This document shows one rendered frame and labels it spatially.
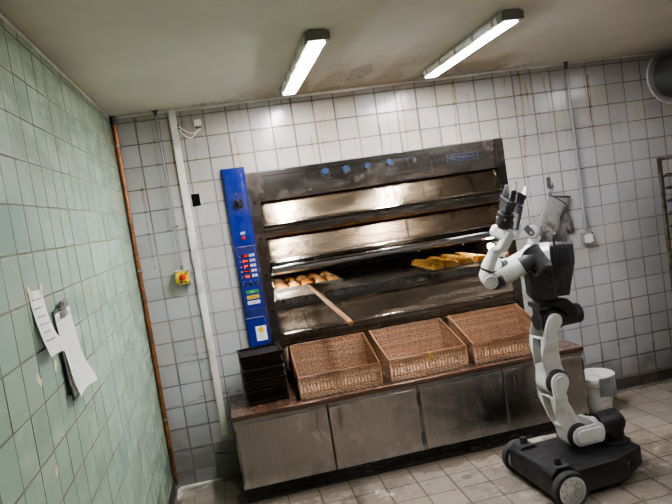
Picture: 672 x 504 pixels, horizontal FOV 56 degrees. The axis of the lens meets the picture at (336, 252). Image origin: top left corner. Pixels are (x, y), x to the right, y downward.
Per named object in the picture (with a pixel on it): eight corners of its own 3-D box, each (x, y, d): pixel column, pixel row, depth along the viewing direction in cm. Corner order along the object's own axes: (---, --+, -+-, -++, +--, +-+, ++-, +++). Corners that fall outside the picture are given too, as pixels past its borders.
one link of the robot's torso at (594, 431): (585, 431, 383) (583, 410, 382) (607, 442, 364) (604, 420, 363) (555, 439, 378) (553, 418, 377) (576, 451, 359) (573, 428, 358)
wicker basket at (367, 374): (293, 382, 455) (287, 345, 453) (369, 368, 464) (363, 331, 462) (300, 401, 407) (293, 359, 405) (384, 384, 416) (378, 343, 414)
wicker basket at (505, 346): (450, 351, 476) (445, 315, 474) (520, 337, 484) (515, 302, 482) (474, 366, 428) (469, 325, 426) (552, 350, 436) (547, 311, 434)
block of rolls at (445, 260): (410, 265, 547) (409, 259, 546) (462, 256, 555) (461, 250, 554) (433, 270, 487) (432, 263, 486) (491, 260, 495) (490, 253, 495)
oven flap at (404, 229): (270, 265, 449) (265, 238, 454) (504, 226, 480) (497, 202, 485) (270, 263, 445) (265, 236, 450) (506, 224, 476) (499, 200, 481)
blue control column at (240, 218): (255, 396, 643) (220, 185, 627) (270, 393, 646) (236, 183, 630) (269, 469, 453) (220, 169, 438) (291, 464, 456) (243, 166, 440)
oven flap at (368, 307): (281, 336, 453) (276, 309, 459) (513, 293, 483) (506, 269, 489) (281, 335, 449) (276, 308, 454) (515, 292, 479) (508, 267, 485)
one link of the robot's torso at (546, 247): (579, 290, 371) (571, 230, 368) (579, 301, 339) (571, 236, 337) (526, 295, 382) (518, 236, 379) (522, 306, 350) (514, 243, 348)
